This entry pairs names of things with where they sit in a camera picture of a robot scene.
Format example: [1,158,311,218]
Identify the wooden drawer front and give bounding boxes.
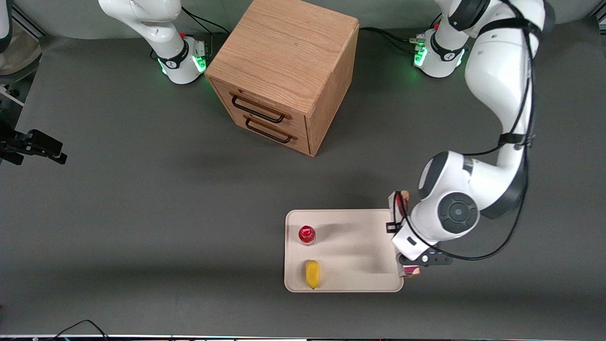
[225,110,311,157]
[210,77,309,139]

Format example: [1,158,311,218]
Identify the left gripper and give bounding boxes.
[385,219,454,269]

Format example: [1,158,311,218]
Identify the thin black cable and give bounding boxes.
[46,319,110,341]

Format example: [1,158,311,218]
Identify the aluminium frame rail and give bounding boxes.
[11,4,49,39]

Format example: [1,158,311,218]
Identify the red cookie box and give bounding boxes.
[388,190,421,278]

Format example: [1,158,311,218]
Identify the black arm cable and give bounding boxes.
[401,0,538,262]

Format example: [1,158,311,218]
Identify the beige plastic tray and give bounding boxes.
[284,209,404,293]

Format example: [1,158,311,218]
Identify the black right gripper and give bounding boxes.
[0,124,68,166]

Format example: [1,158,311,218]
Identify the black drawer handle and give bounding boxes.
[243,115,299,144]
[229,92,293,124]

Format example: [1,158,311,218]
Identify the wooden drawer cabinet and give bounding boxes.
[205,0,360,158]

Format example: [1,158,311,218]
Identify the black base cable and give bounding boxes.
[181,6,231,36]
[359,27,427,55]

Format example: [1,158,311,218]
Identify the yellow toy banana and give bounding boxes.
[304,259,321,290]

